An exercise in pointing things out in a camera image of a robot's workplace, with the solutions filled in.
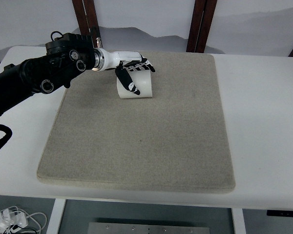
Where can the brown wooden screen frame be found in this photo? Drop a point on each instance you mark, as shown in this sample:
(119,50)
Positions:
(85,12)
(201,21)

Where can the black desk control panel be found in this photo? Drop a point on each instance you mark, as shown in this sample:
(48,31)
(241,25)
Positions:
(280,213)

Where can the white ribbed cup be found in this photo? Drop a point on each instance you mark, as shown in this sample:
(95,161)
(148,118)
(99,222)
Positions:
(142,80)

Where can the metal base plate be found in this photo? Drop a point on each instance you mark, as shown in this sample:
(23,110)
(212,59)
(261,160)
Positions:
(121,228)

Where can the white charger with cables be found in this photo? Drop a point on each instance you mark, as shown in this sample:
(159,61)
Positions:
(15,220)

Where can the right brown wooden screen frame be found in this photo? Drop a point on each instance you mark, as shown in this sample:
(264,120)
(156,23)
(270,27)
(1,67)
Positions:
(201,21)

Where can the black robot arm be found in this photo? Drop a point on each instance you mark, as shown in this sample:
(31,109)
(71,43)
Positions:
(67,57)

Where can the white table leg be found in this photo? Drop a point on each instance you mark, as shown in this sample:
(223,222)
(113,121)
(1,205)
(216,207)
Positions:
(238,221)
(56,216)

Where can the beige felt mat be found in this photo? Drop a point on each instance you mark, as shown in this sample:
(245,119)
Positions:
(175,141)

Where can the left brown wooden screen frame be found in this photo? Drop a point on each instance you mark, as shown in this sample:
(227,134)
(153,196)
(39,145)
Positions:
(85,12)

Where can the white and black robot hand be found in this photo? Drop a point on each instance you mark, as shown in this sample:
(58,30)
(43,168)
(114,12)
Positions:
(123,63)

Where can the white table leg left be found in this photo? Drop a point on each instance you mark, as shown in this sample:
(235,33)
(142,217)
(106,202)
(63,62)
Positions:
(56,216)

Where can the white table leg right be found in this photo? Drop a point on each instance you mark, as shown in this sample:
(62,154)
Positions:
(238,221)

